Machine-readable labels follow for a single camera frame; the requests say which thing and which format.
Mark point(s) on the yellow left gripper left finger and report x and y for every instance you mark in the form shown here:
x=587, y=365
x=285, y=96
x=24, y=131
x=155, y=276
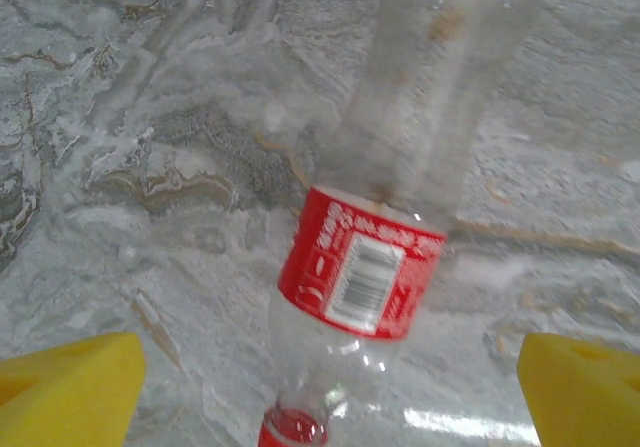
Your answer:
x=65, y=402

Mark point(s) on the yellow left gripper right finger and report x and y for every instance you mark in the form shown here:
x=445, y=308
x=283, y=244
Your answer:
x=585, y=402

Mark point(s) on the red label cola bottle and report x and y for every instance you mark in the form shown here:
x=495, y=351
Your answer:
x=360, y=267

